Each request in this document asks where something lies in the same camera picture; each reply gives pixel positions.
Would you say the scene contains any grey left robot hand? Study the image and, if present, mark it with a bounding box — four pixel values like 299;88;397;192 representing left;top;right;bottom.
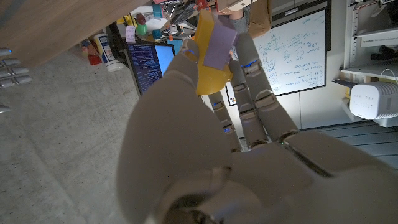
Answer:
116;32;398;224

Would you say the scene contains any white shelf unit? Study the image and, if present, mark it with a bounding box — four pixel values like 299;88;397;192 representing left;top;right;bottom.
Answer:
331;0;398;128

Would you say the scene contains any computer monitor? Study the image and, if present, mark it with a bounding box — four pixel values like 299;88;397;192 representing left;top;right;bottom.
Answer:
126;42;177;97

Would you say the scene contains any green bottle red cap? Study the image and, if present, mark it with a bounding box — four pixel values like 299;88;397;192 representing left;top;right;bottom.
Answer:
135;12;147;35

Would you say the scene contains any seated person grey shirt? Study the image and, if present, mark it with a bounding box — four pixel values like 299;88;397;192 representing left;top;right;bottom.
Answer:
229;6;251;35

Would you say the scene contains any black keyboard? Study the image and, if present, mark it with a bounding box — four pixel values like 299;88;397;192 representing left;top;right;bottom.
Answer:
170;2;197;26

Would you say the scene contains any yellow and purple lego block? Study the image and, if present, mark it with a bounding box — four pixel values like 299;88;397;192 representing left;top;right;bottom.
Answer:
193;8;240;96

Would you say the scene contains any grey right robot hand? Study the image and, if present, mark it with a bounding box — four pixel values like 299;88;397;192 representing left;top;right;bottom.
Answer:
0;47;34;114

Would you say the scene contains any whiteboard with writing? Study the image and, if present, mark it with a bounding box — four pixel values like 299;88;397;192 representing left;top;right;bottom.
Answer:
225;1;332;106

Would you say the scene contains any white plastic tub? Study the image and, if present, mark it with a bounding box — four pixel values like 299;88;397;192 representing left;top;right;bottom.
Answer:
93;32;124;72

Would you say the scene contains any white power box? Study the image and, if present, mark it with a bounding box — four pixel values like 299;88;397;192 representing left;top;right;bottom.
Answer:
349;81;398;121

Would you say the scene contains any black monitor stand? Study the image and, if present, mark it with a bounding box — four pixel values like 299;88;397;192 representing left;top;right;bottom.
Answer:
105;23;128;68

